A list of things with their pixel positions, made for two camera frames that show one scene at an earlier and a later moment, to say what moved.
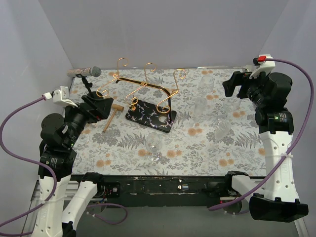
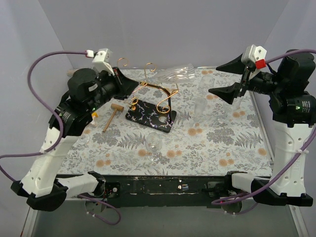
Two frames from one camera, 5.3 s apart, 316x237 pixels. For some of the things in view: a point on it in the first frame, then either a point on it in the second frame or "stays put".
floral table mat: [174, 122] stays put
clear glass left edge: [83, 138] stays put
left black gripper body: [91, 109] to [118, 82]
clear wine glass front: [153, 143] stays put
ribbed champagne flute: [223, 126] to [184, 73]
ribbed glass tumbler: [200, 104] stays put
